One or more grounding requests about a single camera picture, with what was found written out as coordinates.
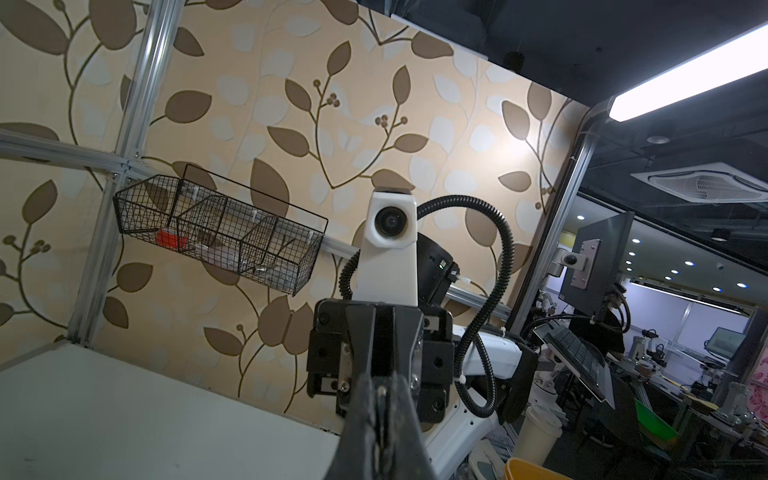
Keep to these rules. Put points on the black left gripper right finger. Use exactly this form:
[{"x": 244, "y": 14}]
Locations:
[{"x": 401, "y": 453}]

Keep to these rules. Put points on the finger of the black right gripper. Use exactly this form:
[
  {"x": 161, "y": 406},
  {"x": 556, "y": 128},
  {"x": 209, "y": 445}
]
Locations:
[
  {"x": 407, "y": 344},
  {"x": 361, "y": 318}
]

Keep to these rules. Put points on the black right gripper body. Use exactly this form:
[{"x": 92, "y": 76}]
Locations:
[{"x": 329, "y": 362}]

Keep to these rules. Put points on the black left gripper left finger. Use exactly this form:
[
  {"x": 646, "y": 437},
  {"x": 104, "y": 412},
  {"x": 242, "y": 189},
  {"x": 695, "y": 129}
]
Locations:
[{"x": 356, "y": 453}]

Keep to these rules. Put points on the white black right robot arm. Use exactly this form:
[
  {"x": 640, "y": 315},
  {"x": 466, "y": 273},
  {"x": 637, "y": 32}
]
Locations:
[{"x": 473, "y": 375}]

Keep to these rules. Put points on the yellow plastic bin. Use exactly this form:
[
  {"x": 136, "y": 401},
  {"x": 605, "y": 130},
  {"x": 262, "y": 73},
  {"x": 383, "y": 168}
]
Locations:
[{"x": 519, "y": 469}]

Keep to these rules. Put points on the red cap plastic bottle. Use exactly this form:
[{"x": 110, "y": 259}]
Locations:
[{"x": 171, "y": 240}]

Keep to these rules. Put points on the black wire basket right wall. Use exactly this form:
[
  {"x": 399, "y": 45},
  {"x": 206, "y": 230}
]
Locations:
[{"x": 262, "y": 237}]

